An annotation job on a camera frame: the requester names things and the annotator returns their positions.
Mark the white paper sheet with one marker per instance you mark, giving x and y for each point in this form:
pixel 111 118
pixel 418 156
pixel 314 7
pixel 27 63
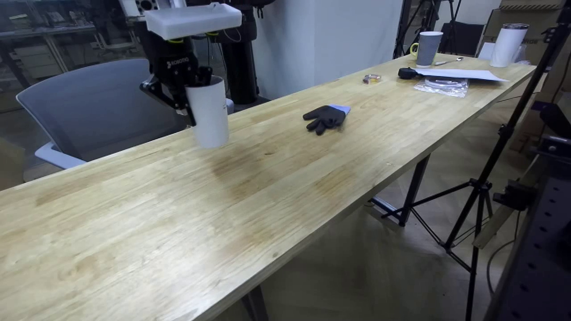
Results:
pixel 459 74

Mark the white folded paper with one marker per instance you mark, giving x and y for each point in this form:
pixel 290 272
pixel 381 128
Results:
pixel 486 51

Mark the grey office chair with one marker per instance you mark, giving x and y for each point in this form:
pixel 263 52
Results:
pixel 98 111

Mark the small black device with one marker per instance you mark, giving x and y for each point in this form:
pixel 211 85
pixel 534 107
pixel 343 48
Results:
pixel 406 73

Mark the metal spoon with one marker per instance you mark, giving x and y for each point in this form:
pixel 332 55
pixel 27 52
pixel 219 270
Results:
pixel 446 61

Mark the white tumbler with metal lid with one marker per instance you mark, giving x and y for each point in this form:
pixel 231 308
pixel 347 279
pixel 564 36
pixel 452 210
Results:
pixel 507 44

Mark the clear plastic bag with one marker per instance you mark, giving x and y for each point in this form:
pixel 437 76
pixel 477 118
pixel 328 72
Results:
pixel 444 87

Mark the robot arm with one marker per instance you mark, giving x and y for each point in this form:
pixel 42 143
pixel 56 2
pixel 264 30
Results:
pixel 129 6

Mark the cardboard box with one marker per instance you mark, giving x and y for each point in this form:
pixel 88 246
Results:
pixel 535 18

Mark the black glove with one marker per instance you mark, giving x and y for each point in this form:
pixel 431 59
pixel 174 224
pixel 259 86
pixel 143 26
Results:
pixel 325 118

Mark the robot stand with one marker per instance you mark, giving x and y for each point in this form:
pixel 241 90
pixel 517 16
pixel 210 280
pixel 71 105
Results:
pixel 240 62

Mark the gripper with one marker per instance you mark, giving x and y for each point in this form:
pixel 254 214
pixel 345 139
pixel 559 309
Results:
pixel 174 60

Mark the black chair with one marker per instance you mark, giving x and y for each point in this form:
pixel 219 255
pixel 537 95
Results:
pixel 464 38

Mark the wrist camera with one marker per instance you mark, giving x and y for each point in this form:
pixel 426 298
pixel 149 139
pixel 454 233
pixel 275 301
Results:
pixel 192 20

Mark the small metal tape roll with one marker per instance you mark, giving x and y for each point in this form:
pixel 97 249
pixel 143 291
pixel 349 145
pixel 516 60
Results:
pixel 371 79

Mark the black perforated metal frame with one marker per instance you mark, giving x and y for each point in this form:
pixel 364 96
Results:
pixel 539 249

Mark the white cup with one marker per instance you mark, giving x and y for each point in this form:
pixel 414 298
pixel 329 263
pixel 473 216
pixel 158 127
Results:
pixel 208 116

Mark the shelf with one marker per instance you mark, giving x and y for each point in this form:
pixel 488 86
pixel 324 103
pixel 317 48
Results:
pixel 44 40

